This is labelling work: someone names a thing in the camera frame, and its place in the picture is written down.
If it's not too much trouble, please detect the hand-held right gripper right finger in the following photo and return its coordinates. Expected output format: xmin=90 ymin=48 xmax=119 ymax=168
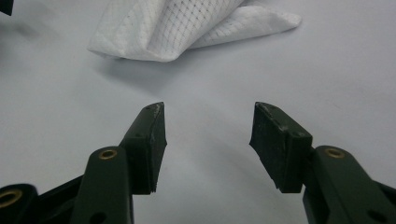
xmin=248 ymin=102 xmax=396 ymax=224

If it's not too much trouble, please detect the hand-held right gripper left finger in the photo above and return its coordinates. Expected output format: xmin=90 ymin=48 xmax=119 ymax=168
xmin=69 ymin=102 xmax=167 ymax=224

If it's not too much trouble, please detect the white mesh laundry bag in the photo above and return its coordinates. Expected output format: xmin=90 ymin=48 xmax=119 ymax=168
xmin=87 ymin=0 xmax=303 ymax=63

